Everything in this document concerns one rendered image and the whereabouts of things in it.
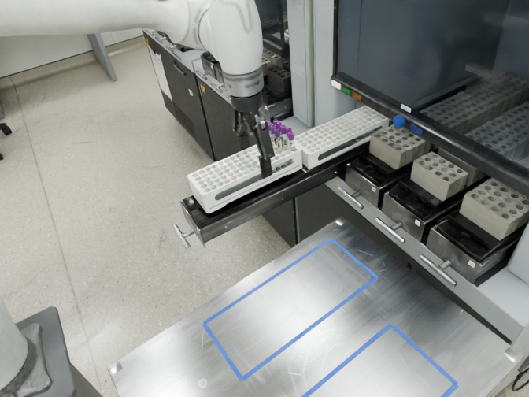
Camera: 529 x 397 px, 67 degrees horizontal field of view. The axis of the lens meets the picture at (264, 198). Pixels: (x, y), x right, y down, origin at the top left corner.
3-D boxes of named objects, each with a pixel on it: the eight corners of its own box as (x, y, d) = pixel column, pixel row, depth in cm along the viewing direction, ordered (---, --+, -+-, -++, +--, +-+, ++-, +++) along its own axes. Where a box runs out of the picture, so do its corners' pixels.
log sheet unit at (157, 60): (160, 90, 282) (145, 38, 257) (175, 105, 264) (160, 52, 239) (157, 90, 281) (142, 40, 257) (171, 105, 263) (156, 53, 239)
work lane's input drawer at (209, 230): (368, 132, 136) (371, 109, 130) (398, 151, 127) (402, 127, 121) (171, 225, 113) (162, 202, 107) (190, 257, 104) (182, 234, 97)
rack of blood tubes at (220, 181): (283, 150, 117) (282, 132, 113) (303, 167, 110) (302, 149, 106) (191, 193, 107) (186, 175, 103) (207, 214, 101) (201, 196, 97)
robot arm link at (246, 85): (233, 79, 84) (237, 105, 88) (269, 66, 87) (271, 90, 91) (214, 65, 90) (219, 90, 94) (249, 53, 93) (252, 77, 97)
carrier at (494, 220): (508, 238, 87) (517, 219, 83) (501, 243, 87) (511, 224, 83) (464, 208, 95) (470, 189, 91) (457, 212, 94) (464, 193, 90)
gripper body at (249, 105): (222, 88, 94) (228, 122, 100) (239, 102, 88) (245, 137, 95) (249, 78, 96) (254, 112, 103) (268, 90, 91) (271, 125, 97)
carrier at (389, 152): (404, 168, 108) (407, 150, 103) (398, 172, 107) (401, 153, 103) (373, 149, 115) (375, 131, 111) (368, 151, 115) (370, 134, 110)
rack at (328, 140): (366, 120, 129) (368, 104, 125) (388, 135, 123) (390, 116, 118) (290, 156, 120) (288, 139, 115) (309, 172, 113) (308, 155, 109)
